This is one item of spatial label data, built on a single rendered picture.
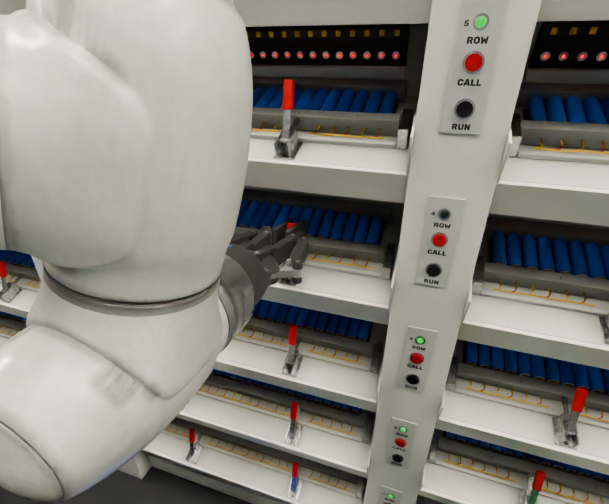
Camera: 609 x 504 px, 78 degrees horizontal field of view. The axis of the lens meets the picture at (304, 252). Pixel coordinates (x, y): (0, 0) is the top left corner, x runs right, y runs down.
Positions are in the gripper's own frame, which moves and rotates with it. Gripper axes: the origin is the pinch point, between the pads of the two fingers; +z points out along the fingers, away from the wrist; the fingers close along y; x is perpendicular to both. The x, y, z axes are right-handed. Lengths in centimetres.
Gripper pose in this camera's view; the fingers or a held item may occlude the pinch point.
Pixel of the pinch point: (289, 234)
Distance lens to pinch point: 55.8
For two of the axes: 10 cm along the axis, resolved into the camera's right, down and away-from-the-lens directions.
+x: 0.4, -9.4, -3.4
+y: 9.5, 1.5, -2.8
